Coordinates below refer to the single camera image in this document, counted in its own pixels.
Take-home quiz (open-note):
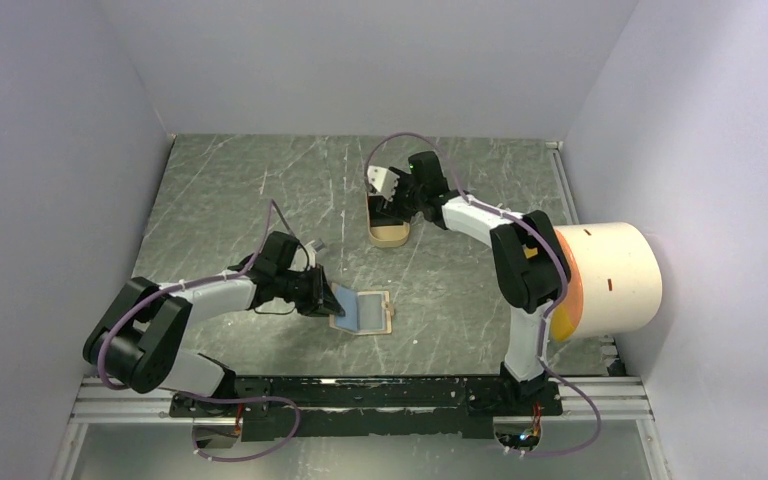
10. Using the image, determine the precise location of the beige leather card holder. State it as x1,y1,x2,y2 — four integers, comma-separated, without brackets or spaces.
329,284,394,336

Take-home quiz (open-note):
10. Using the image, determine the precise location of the aluminium frame rail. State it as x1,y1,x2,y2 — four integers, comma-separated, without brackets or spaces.
69,377,654,426

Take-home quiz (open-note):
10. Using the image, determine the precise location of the beige oval plastic tray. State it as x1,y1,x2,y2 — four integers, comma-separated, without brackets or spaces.
366,195,410,248

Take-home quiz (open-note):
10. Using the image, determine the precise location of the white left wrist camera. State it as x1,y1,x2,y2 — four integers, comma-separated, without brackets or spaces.
304,239,325,268

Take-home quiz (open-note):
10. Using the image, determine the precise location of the cream cylinder with orange face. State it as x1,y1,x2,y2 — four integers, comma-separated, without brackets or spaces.
549,222,663,342

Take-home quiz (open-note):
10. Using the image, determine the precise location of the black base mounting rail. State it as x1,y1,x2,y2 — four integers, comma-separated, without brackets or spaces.
169,374,563,442

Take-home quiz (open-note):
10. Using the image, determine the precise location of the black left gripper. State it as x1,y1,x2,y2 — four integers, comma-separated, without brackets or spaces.
276,263,346,319

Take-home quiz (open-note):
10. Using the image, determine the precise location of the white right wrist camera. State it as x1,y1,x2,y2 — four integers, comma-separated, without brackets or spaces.
366,165,401,201

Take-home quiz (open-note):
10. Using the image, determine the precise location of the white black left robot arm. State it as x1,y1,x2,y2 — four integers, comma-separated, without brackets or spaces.
82,232,349,416

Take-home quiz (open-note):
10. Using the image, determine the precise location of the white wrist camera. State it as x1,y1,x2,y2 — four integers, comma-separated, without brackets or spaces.
304,239,325,268
366,165,401,201

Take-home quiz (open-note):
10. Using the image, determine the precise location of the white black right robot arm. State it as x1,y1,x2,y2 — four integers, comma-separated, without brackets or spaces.
365,151,571,414

